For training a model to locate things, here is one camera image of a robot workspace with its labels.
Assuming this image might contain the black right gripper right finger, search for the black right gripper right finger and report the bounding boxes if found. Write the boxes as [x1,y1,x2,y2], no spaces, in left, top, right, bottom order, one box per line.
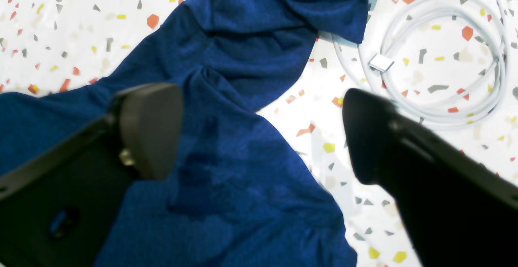
[342,88,518,267]

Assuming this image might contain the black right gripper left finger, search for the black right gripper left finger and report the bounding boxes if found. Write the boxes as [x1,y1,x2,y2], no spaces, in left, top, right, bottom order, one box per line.
[0,83,184,267]

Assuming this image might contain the dark blue t-shirt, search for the dark blue t-shirt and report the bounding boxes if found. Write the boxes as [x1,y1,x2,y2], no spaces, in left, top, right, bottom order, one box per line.
[1,0,368,267]

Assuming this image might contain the terrazzo patterned table cloth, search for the terrazzo patterned table cloth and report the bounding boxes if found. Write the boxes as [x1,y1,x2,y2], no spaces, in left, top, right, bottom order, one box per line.
[1,0,517,267]

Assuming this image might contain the coiled white cable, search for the coiled white cable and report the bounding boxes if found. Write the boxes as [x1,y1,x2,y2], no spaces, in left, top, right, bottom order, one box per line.
[332,0,518,128]

